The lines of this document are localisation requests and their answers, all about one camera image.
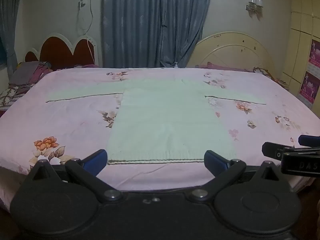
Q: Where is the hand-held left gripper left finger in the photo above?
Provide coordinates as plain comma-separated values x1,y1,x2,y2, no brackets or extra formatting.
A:
31,149,123,203

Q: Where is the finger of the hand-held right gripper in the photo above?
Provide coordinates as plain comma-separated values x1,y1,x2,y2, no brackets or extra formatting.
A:
262,142,295,159
298,135,320,147

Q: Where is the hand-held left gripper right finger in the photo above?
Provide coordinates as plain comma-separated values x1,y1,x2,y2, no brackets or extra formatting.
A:
190,150,282,203

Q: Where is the light green knit sweater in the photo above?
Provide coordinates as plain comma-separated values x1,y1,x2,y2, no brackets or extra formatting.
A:
45,77,267,165

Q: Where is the purple clothes pile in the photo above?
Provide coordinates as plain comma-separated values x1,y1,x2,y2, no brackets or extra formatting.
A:
29,61,54,84

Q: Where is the bed with pink floral sheet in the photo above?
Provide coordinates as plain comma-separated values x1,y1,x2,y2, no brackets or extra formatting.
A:
0,66,320,205

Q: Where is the floral patterned pillow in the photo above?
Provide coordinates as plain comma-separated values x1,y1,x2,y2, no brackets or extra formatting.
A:
253,67,274,79

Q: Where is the pink pillow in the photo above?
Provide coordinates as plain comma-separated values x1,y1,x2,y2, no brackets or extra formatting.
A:
195,62,254,72

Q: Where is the cream arched headboard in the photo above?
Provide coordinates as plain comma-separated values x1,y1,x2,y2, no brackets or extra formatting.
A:
187,32,275,77

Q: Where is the grey pillow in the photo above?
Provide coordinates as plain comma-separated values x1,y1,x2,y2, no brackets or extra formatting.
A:
9,62,40,85

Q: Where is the red heart-shaped headboard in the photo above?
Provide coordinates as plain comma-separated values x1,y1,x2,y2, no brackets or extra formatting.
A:
24,32,100,71

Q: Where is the wide blue-grey curtain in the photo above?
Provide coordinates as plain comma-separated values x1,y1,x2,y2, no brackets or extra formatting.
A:
101,0,215,68

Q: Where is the narrow blue-grey curtain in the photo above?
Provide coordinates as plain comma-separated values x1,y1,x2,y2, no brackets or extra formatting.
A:
0,0,25,80

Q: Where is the magenta wall poster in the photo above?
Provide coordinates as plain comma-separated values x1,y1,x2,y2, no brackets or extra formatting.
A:
308,39,320,68
299,71,320,109

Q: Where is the glass wall lamp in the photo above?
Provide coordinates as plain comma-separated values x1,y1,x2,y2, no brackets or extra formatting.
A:
246,0,264,13

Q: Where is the white charger cable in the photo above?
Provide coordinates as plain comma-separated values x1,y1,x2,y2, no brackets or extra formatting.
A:
76,0,97,65

